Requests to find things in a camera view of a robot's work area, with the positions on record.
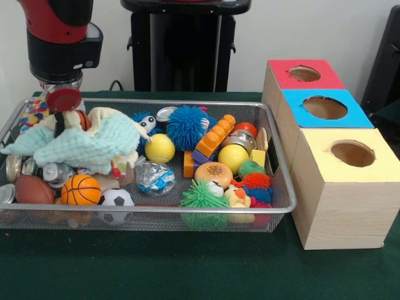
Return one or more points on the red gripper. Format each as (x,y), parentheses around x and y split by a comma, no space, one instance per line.
(64,99)

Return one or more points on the light blue knitted cloth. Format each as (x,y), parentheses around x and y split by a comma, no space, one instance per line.
(87,143)

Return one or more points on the cream knitted cloth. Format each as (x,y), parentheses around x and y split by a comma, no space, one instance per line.
(100,115)

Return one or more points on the yellow ball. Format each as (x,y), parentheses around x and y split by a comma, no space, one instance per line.
(160,148)
(232,157)

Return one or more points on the clear plastic bottle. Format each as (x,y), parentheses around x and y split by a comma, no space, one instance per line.
(154,179)

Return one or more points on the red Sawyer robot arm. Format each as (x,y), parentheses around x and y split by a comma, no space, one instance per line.
(56,31)

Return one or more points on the shallow mesh bin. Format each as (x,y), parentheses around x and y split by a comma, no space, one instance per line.
(156,218)

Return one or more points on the wooden box with three holes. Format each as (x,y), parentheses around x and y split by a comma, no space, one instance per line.
(343,212)

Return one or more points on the small orange basketball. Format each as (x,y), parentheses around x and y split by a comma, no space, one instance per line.
(81,189)

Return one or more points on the small soccer ball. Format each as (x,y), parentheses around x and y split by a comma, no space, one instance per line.
(117,198)

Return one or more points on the blue spiky ball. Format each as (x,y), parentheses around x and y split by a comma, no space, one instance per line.
(187,126)

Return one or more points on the orange and purple toy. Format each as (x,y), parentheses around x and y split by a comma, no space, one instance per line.
(215,134)

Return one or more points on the green spiky ball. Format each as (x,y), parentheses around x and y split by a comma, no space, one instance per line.
(203,197)

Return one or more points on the toy hamburger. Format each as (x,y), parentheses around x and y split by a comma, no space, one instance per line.
(214,173)

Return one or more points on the dark green side tablecloth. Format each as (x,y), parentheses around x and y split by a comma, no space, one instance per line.
(389,117)

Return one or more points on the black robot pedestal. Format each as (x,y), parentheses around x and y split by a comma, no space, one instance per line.
(187,62)

